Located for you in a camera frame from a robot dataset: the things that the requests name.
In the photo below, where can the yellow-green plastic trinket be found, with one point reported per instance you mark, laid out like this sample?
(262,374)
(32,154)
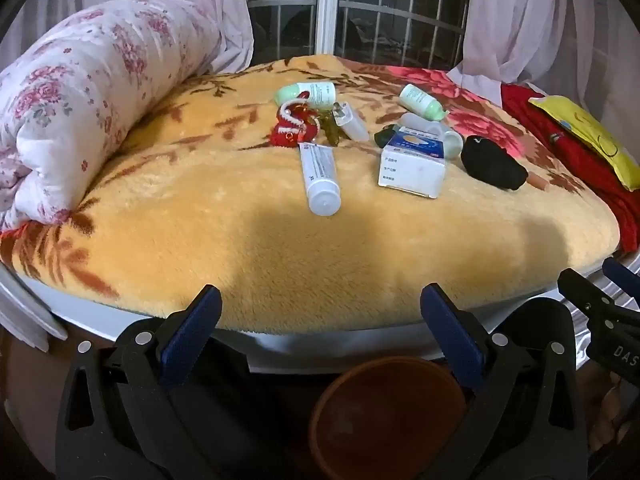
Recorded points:
(331,133)

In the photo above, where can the metal window grille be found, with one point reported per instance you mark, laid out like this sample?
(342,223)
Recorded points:
(400,10)

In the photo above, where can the white pink floral quilt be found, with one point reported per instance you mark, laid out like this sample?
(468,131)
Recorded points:
(75,85)

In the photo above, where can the white bed frame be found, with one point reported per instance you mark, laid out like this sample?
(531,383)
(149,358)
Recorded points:
(325,352)

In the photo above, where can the white box with blue label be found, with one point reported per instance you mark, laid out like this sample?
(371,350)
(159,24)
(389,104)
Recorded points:
(410,170)

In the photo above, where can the red cloth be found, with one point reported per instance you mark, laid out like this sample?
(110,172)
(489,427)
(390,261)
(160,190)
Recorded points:
(575,165)

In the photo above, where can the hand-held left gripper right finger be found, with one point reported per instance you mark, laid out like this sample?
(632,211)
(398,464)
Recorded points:
(450,332)

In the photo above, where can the translucent white bottle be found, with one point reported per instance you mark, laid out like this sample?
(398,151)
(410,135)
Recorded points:
(452,145)

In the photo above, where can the white charger plug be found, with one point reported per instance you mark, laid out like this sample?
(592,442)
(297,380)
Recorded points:
(352,127)

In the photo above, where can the orange plastic bucket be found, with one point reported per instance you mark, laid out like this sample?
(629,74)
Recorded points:
(385,420)

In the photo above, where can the yellow floral plush blanket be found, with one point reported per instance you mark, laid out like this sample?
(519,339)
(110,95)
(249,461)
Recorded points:
(250,240)

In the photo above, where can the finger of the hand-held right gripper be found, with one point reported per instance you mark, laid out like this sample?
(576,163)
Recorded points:
(582,290)
(622,275)

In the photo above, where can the white bottle with green cap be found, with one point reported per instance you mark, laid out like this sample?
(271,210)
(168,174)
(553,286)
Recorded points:
(417,98)
(315,92)

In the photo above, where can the white window frame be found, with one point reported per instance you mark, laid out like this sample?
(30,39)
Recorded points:
(327,10)

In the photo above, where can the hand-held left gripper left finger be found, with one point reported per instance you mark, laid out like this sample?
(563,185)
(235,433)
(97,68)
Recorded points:
(192,332)

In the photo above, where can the dark green spray bottle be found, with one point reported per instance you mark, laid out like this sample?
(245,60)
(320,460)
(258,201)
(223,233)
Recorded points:
(384,137)

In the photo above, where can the white squeeze tube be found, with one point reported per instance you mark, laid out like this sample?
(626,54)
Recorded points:
(320,175)

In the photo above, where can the black sock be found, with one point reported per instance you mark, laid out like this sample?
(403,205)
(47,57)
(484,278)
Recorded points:
(492,162)

